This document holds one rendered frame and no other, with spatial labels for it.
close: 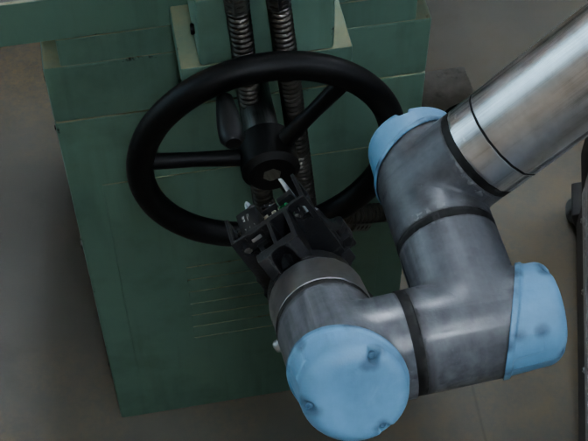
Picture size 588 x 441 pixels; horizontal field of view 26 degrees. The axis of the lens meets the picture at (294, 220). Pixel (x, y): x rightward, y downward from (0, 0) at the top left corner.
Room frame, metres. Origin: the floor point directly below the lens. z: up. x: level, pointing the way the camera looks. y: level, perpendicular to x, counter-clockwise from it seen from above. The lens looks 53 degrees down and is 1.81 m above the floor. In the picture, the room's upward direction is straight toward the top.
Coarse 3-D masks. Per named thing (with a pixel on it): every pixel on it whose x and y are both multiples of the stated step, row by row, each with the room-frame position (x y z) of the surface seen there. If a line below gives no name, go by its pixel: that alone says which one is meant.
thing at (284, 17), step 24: (240, 0) 0.90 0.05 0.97; (288, 0) 0.91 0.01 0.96; (240, 24) 0.90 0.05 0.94; (288, 24) 0.91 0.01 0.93; (240, 48) 0.90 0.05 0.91; (288, 48) 0.91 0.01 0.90; (240, 96) 0.90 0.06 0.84; (288, 96) 0.90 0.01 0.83; (288, 120) 0.90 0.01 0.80; (264, 192) 0.89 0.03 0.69; (312, 192) 0.90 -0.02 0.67; (360, 216) 0.92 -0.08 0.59; (384, 216) 0.94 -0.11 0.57
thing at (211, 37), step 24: (192, 0) 0.92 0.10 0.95; (216, 0) 0.91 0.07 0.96; (264, 0) 0.92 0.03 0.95; (312, 0) 0.93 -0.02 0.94; (192, 24) 0.94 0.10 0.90; (216, 24) 0.91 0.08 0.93; (264, 24) 0.92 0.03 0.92; (312, 24) 0.93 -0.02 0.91; (216, 48) 0.91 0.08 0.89; (264, 48) 0.92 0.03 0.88; (312, 48) 0.93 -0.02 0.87
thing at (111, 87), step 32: (352, 32) 1.03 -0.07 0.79; (384, 32) 1.04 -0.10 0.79; (416, 32) 1.05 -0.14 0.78; (96, 64) 0.98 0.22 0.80; (128, 64) 0.99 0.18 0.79; (160, 64) 0.99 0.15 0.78; (384, 64) 1.04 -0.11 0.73; (416, 64) 1.05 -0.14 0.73; (64, 96) 0.97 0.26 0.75; (96, 96) 0.98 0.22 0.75; (128, 96) 0.99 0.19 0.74; (160, 96) 0.99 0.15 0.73
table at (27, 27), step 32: (0, 0) 0.97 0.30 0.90; (32, 0) 0.97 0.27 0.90; (64, 0) 0.98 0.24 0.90; (96, 0) 0.98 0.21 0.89; (128, 0) 0.99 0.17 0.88; (160, 0) 0.99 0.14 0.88; (352, 0) 1.03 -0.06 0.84; (0, 32) 0.96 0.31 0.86; (32, 32) 0.97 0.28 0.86; (64, 32) 0.98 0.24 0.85; (96, 32) 0.98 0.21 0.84; (192, 64) 0.91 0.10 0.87
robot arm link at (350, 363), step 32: (320, 288) 0.51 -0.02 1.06; (352, 288) 0.51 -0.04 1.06; (288, 320) 0.48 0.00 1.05; (320, 320) 0.46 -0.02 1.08; (352, 320) 0.46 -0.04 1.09; (384, 320) 0.46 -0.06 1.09; (288, 352) 0.45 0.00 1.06; (320, 352) 0.43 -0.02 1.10; (352, 352) 0.43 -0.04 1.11; (384, 352) 0.43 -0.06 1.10; (320, 384) 0.41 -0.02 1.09; (352, 384) 0.41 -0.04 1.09; (384, 384) 0.41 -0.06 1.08; (416, 384) 0.43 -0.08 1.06; (320, 416) 0.40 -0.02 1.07; (352, 416) 0.40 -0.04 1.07; (384, 416) 0.40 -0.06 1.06
